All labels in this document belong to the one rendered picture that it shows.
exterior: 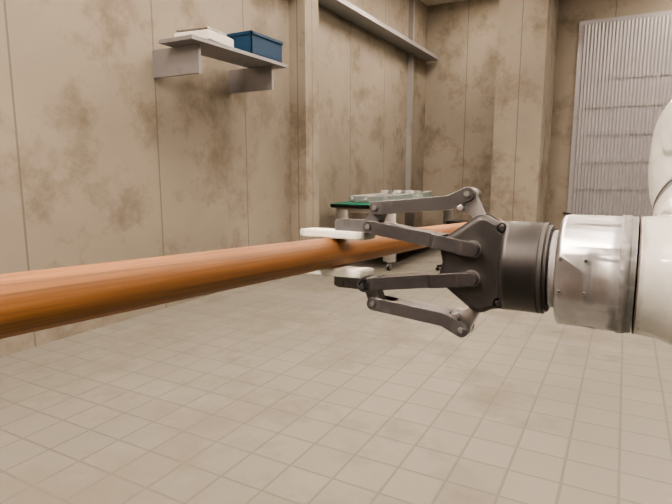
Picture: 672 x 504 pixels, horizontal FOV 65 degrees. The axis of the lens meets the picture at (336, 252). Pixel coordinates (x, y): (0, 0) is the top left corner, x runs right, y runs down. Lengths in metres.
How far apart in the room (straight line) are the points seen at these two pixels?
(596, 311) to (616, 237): 0.06
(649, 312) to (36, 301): 0.38
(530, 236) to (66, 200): 3.99
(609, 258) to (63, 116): 4.08
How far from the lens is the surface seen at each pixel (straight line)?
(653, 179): 0.53
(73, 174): 4.31
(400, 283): 0.49
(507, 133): 9.03
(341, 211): 6.70
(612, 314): 0.43
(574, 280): 0.42
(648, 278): 0.42
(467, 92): 10.53
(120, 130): 4.58
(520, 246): 0.43
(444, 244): 0.46
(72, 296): 0.29
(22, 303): 0.28
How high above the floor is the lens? 1.21
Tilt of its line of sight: 9 degrees down
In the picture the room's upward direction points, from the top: straight up
